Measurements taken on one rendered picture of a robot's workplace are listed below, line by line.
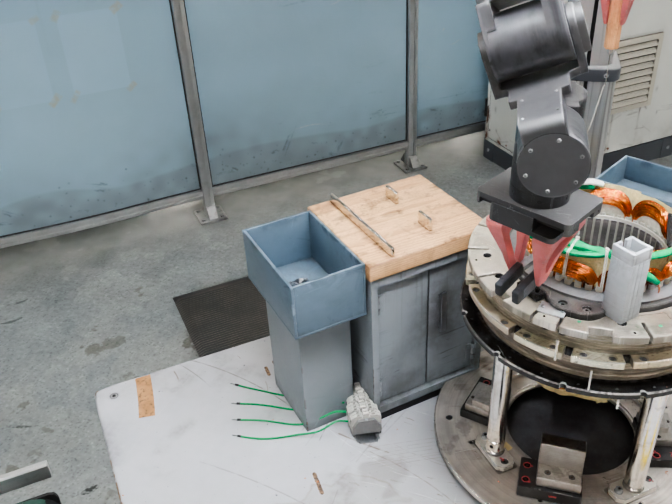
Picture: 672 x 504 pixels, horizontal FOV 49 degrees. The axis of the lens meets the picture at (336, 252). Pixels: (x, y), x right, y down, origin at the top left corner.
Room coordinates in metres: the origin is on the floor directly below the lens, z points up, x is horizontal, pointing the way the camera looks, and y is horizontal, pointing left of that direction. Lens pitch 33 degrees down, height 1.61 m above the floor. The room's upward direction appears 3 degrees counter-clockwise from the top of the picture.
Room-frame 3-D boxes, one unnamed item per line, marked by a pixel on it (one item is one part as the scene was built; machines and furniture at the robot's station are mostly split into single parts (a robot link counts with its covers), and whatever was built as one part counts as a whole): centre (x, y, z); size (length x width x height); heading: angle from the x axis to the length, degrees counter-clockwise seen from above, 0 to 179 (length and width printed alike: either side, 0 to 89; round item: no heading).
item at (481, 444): (0.70, -0.20, 0.81); 0.07 x 0.03 x 0.01; 21
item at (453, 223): (0.92, -0.09, 1.05); 0.20 x 0.19 x 0.02; 116
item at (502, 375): (0.70, -0.20, 0.91); 0.02 x 0.02 x 0.21
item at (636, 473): (0.63, -0.37, 0.91); 0.02 x 0.02 x 0.21
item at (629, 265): (0.63, -0.31, 1.14); 0.03 x 0.03 x 0.09; 29
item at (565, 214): (0.62, -0.20, 1.28); 0.10 x 0.07 x 0.07; 44
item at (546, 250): (0.62, -0.20, 1.21); 0.07 x 0.07 x 0.09; 44
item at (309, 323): (0.85, 0.05, 0.92); 0.17 x 0.11 x 0.28; 26
